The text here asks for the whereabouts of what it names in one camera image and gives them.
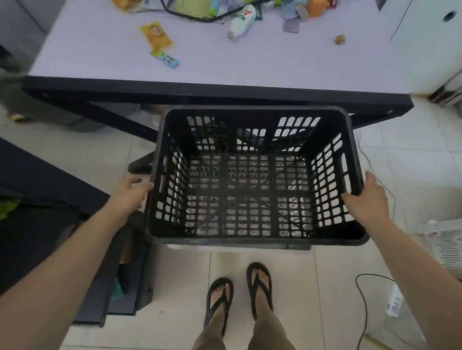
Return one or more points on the black flip-flop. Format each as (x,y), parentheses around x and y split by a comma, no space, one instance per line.
(251,287)
(211,297)

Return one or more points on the person's right hand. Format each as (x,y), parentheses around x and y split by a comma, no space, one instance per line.
(375,208)

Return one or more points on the person's leg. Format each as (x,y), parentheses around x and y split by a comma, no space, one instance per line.
(212,342)
(267,333)

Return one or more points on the person's left forearm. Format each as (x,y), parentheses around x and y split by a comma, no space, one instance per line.
(53,284)

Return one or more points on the blue green candy pack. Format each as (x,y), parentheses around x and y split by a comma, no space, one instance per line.
(165,59)

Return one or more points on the black left flip-flop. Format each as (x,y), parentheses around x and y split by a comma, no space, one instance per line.
(211,297)

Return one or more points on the person's left thumb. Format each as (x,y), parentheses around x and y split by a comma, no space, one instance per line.
(144,186)

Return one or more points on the purple packet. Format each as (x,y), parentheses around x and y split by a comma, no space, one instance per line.
(291,26)

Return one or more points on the person's right forearm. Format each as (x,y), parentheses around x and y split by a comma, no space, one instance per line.
(423,293)

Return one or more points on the person's left hand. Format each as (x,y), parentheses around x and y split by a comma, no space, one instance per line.
(128,197)

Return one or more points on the black low shelf unit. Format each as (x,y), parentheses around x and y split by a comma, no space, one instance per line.
(36,226)

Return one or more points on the white plastic bottle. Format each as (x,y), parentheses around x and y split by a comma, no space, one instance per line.
(243,19)

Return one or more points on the yellow snack packet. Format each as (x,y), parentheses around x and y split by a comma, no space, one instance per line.
(156,35)

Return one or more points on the orange box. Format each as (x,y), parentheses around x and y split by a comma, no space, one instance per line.
(318,4)

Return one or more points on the person's left leg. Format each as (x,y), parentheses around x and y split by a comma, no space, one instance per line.
(212,342)

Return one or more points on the black right flip-flop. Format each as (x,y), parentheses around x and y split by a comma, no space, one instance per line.
(251,287)

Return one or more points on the white cabinet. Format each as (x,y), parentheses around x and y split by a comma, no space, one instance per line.
(428,44)

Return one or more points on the person's right thumb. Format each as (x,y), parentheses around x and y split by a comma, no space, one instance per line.
(352,200)

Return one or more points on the black table frame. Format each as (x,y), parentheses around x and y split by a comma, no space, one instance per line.
(218,95)

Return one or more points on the clear plastic bag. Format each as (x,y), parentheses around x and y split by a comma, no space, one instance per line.
(396,318)

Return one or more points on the green packet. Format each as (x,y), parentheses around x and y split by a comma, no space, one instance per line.
(191,5)

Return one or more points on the person's right leg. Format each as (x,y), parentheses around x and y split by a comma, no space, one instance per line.
(267,333)

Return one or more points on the white plastic basket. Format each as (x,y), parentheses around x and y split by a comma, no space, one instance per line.
(450,243)

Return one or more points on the black plastic crate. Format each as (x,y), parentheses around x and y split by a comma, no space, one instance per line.
(251,240)

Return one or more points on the small brown wrapped snack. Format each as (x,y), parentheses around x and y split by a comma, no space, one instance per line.
(339,39)

